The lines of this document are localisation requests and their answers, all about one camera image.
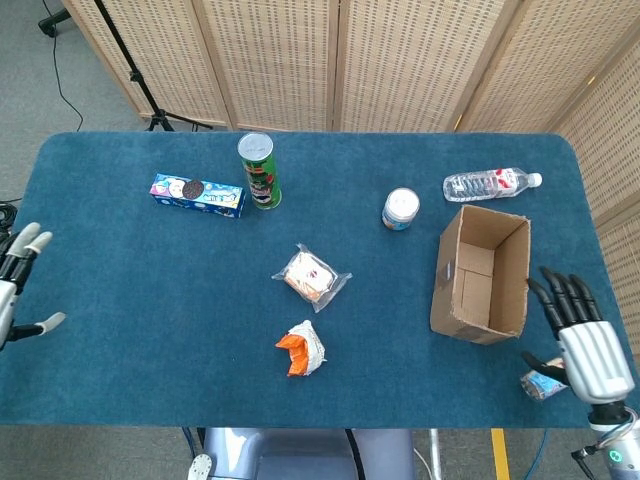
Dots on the black tripod stand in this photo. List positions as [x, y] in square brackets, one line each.
[134, 75]

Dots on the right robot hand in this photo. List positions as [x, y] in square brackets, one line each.
[595, 355]

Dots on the small blue snack packet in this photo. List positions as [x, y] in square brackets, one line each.
[537, 387]

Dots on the black office chair base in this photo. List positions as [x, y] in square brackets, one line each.
[52, 22]

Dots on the blue felt tablecloth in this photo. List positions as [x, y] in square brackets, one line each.
[175, 300]

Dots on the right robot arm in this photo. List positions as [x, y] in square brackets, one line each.
[620, 450]

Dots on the woven wooden folding screen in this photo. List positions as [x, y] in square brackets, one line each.
[400, 60]

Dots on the blue Oreo cookie box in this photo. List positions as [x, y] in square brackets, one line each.
[210, 197]

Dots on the open brown cardboard box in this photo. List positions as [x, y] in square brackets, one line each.
[450, 300]

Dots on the plastic-wrapped sandwich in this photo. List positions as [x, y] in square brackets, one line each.
[310, 277]

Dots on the metal table leg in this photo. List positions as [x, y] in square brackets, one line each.
[436, 455]

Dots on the grey-blue robot torso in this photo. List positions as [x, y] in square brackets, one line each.
[300, 455]

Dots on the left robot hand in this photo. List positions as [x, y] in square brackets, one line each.
[7, 300]

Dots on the orange snack wrapper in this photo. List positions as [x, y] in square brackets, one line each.
[300, 350]

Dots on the clear plastic water bottle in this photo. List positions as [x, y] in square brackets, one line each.
[480, 185]

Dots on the white-lidded snack jar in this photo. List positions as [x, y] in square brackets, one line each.
[401, 207]

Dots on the green Pringles can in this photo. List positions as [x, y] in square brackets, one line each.
[261, 180]

